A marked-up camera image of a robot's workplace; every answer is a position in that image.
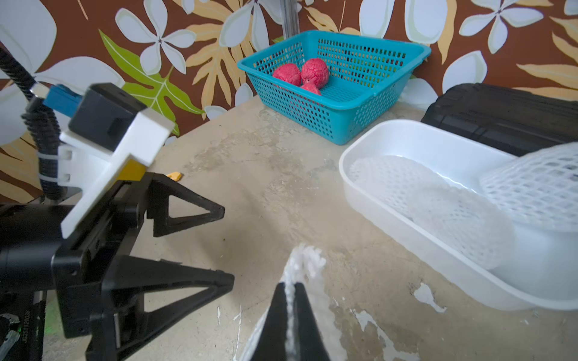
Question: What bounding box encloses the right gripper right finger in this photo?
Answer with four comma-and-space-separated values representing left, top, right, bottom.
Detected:
294, 283, 330, 361

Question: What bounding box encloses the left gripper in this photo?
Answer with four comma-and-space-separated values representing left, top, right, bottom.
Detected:
1, 173, 235, 360

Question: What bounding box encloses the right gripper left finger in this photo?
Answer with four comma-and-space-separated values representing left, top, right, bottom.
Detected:
251, 282, 288, 361

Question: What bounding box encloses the removed white foam net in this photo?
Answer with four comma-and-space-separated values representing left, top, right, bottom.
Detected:
349, 156, 447, 218

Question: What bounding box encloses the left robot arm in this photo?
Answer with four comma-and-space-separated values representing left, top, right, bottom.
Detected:
1, 51, 234, 360

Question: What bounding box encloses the yellow box cutter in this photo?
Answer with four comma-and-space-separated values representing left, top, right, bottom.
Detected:
166, 171, 183, 182

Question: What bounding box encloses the white rectangular tub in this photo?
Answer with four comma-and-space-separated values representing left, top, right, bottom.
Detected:
340, 120, 577, 311

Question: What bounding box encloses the left teal plastic basket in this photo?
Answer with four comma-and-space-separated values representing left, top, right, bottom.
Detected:
238, 31, 431, 145

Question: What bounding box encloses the black plastic case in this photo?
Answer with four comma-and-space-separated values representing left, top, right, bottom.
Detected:
421, 84, 577, 156

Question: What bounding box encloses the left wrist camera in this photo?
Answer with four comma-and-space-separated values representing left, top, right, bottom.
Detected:
43, 83, 175, 239

